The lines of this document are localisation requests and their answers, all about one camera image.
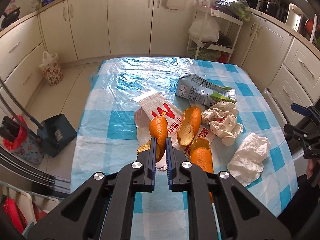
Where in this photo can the black flat box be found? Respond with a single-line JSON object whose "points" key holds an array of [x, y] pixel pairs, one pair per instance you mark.
{"points": [[10, 130]]}

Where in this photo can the black pan on cart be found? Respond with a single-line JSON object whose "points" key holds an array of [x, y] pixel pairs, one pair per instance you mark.
{"points": [[222, 40]]}

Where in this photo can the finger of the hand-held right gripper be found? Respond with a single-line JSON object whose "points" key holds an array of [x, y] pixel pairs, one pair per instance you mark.
{"points": [[298, 133], [305, 110]]}

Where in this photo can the black wok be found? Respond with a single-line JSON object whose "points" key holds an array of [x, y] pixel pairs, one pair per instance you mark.
{"points": [[10, 17]]}

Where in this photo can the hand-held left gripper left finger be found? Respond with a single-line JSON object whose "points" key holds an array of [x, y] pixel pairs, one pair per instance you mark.
{"points": [[151, 165]]}

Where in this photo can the floral waste bin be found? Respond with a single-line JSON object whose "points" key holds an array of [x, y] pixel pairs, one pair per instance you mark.
{"points": [[52, 71]]}

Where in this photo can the bag of green vegetables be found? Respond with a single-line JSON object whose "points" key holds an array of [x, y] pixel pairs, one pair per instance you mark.
{"points": [[237, 6]]}

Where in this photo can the white plastic bag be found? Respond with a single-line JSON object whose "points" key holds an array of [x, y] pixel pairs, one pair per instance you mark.
{"points": [[203, 28]]}

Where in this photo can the person's dark clothing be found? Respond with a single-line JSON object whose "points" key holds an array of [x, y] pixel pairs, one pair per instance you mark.
{"points": [[310, 205]]}

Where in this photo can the grey milk carton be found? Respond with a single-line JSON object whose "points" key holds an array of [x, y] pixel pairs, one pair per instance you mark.
{"points": [[192, 90]]}

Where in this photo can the red plastic bag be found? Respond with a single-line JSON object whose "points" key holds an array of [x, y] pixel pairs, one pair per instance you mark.
{"points": [[21, 135]]}

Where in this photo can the person's right hand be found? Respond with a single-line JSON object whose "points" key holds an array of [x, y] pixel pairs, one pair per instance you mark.
{"points": [[311, 170]]}

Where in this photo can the white plastic rack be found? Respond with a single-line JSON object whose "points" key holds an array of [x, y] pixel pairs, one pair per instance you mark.
{"points": [[25, 200]]}

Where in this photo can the red floral bag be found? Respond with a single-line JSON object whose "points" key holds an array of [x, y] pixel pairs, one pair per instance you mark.
{"points": [[27, 151]]}

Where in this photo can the small orange peel piece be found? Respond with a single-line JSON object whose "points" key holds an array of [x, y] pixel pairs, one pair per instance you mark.
{"points": [[143, 148]]}

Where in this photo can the red cloth bag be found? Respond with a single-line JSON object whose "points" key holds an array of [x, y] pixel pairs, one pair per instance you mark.
{"points": [[12, 212]]}

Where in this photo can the white kitchen cabinets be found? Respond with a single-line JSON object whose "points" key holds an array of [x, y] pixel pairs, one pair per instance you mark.
{"points": [[130, 17]]}

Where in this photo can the white electric kettle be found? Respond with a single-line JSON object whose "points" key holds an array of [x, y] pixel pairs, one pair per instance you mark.
{"points": [[295, 17]]}

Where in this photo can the black cooking pot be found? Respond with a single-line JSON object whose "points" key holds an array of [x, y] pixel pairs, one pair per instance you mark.
{"points": [[268, 7]]}

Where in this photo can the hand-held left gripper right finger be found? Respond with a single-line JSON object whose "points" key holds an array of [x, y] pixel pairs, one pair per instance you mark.
{"points": [[170, 165]]}

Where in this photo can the white trolley cart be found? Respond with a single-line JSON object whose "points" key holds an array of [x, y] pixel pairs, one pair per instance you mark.
{"points": [[235, 21]]}

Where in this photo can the red white paper bag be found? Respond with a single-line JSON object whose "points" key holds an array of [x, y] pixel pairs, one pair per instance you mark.
{"points": [[152, 102]]}

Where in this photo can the white paper wrapper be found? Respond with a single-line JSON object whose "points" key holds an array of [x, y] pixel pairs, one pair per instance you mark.
{"points": [[222, 120]]}

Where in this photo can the white crumpled tissue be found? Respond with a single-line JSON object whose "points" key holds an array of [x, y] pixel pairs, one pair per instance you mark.
{"points": [[250, 157]]}

